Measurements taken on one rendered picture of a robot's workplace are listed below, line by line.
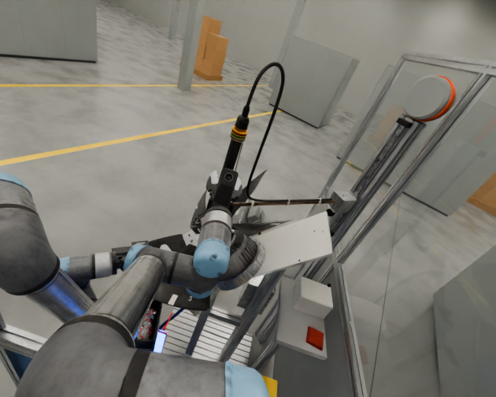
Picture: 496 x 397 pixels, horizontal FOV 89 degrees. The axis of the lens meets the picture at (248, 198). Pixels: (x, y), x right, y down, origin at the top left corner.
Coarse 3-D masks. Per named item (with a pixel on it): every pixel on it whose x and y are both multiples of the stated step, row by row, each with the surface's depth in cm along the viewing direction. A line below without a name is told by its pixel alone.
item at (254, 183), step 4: (264, 172) 109; (260, 176) 112; (252, 180) 106; (256, 180) 112; (252, 184) 112; (256, 184) 120; (244, 188) 107; (252, 188) 118; (244, 192) 111; (252, 192) 124; (244, 196) 115; (236, 200) 109; (240, 200) 113; (244, 200) 118; (236, 208) 114
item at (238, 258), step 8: (240, 232) 109; (240, 240) 104; (248, 240) 106; (232, 248) 102; (240, 248) 101; (248, 248) 104; (256, 248) 109; (232, 256) 100; (240, 256) 101; (248, 256) 102; (232, 264) 100; (240, 264) 100; (248, 264) 103; (232, 272) 101; (240, 272) 102; (224, 280) 104
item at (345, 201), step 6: (336, 192) 113; (342, 192) 115; (348, 192) 117; (336, 198) 113; (342, 198) 110; (348, 198) 112; (354, 198) 114; (330, 204) 116; (336, 204) 113; (342, 204) 111; (348, 204) 113; (336, 210) 113; (342, 210) 114; (348, 210) 116
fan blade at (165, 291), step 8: (184, 248) 91; (192, 248) 91; (160, 288) 79; (168, 288) 79; (176, 288) 80; (184, 288) 80; (160, 296) 77; (168, 296) 78; (184, 296) 78; (208, 296) 80; (168, 304) 76; (176, 304) 76; (184, 304) 76; (192, 304) 76; (200, 304) 77; (208, 304) 77
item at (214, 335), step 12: (168, 324) 178; (180, 324) 179; (192, 324) 181; (216, 324) 188; (168, 336) 171; (180, 336) 172; (204, 336) 178; (216, 336) 179; (228, 336) 182; (252, 336) 188; (168, 348) 164; (180, 348) 166; (204, 348) 171; (216, 348) 173; (240, 348) 178; (216, 360) 169; (240, 360) 172
